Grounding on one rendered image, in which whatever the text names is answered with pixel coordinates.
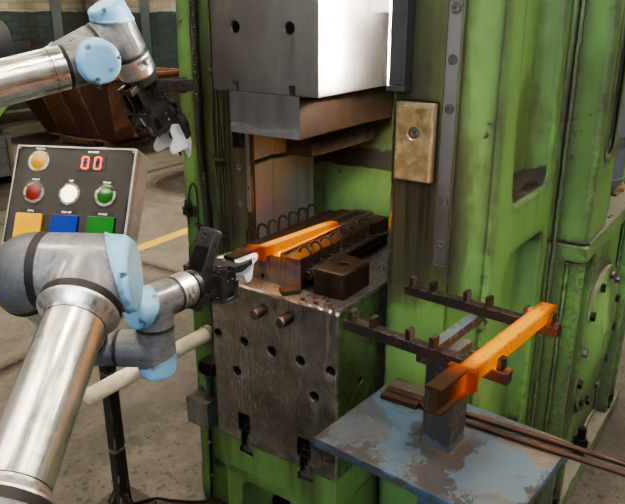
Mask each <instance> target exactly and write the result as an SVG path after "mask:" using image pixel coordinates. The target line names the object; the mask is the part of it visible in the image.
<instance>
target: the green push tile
mask: <svg viewBox="0 0 625 504"><path fill-rule="evenodd" d="M115 224H116V218H114V217H95V216H88V218H87V225H86V232H85V233H104V232H108V233H110V234H114V231H115Z"/></svg>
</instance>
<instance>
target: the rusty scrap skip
mask: <svg viewBox="0 0 625 504"><path fill-rule="evenodd" d="M155 68H156V70H157V72H158V74H159V76H158V78H157V79H172V78H174V77H179V69H176V68H161V67H155ZM123 85H124V82H122V81H121V79H120V77H119V75H118V76H117V77H116V78H115V79H114V80H113V81H111V82H109V83H106V84H101V85H96V84H88V85H85V86H81V87H77V88H73V89H69V90H65V91H62V92H58V93H54V94H50V95H47V96H43V97H39V98H35V99H32V100H28V101H25V103H26V104H27V105H28V107H29V108H30V109H31V111H32V112H33V113H34V115H35V116H36V117H37V119H38V120H39V121H40V123H41V124H42V126H43V127H44V128H45V129H46V131H49V132H53V133H50V134H49V136H50V141H52V142H58V143H63V142H69V143H75V144H82V145H88V146H93V147H102V148H118V147H123V146H127V145H132V144H137V143H142V142H147V141H149V136H148V135H150V133H146V132H145V131H144V130H142V131H140V132H139V133H138V134H136V133H135V131H134V129H133V127H132V125H131V124H130V122H129V120H128V118H127V116H126V113H127V112H128V111H129V110H128V108H127V106H126V104H125V102H124V100H123V98H122V96H121V94H120V92H119V90H118V89H119V88H121V87H122V86H123ZM131 121H132V123H133V125H134V126H135V128H137V127H138V125H139V123H138V121H137V118H136V117H135V116H133V117H132V118H131ZM88 138H95V139H96V140H95V139H88Z"/></svg>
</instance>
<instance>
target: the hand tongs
mask: <svg viewBox="0 0 625 504"><path fill-rule="evenodd" d="M380 398H381V399H384V400H387V401H390V402H393V403H396V404H399V405H402V406H405V407H408V408H412V409H415V410H416V409H417V408H418V407H419V406H420V409H422V410H423V409H424V396H422V395H419V394H416V393H412V392H409V391H406V390H403V389H400V388H396V387H393V386H390V385H389V386H388V387H387V388H386V389H385V390H384V391H383V392H382V393H381V394H380ZM466 417H468V418H472V419H475V420H478V421H482V422H485V423H488V424H491V425H494V426H497V427H500V428H504V429H507V430H510V431H513V432H516V433H519V434H523V435H526V436H529V437H532V438H535V439H538V440H541V441H545V442H548V443H551V444H554V445H557V446H560V447H563V448H566V449H570V450H573V451H576V452H579V453H582V454H585V455H588V456H592V457H595V458H598V459H601V460H604V461H607V462H610V463H614V464H617V465H620V466H623V467H625V460H622V459H619V458H616V457H613V456H609V455H606V454H603V453H600V452H597V451H593V450H590V449H587V448H584V447H581V446H578V445H574V444H571V443H568V442H565V441H562V440H558V439H555V438H552V437H549V436H546V435H543V434H539V433H536V432H533V431H530V430H527V429H523V428H520V427H517V426H514V425H511V424H507V423H504V422H501V421H498V420H495V419H491V418H488V417H485V416H482V415H479V414H475V413H472V412H468V411H466ZM465 425H467V426H470V427H473V428H476V429H479V430H483V431H486V432H489V433H492V434H495V435H498V436H501V437H504V438H507V439H510V440H513V441H516V442H519V443H522V444H525V445H528V446H531V447H534V448H537V449H540V450H543V451H547V452H550V453H553V454H556V455H559V456H562V457H565V458H568V459H571V460H574V461H577V462H580V463H583V464H586V465H589V466H592V467H595V468H599V469H602V470H605V471H608V472H611V473H614V474H617V475H620V476H623V477H625V470H623V469H620V468H617V467H614V466H610V465H607V464H604V463H601V462H598V461H595V460H592V459H589V458H586V457H582V456H579V455H576V454H573V453H570V452H567V451H564V450H561V449H558V448H555V447H551V446H548V445H545V444H542V443H539V442H536V441H533V440H530V439H527V438H524V437H520V436H517V435H514V434H511V433H508V432H505V431H502V430H499V429H496V428H493V427H489V426H486V425H483V424H480V423H477V422H474V421H471V420H468V419H465Z"/></svg>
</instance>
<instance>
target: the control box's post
mask: <svg viewBox="0 0 625 504"><path fill-rule="evenodd" d="M114 370H115V366H99V372H102V373H104V374H108V373H110V372H112V371H114ZM103 407H104V416H105V424H106V433H107V441H108V449H111V450H113V451H117V450H119V449H120V448H122V447H123V446H124V445H123V436H122V426H121V417H120V408H119V399H118V391H117V392H115V393H113V394H111V395H109V396H107V397H106V398H104V399H103ZM109 458H110V467H111V475H112V484H113V492H114V494H115V493H116V494H117V495H118V498H119V504H123V494H124V493H127V494H128V496H129V491H128V482H127V475H126V463H125V454H124V450H122V451H121V452H119V453H117V454H116V455H115V454H111V453H110V452H109Z"/></svg>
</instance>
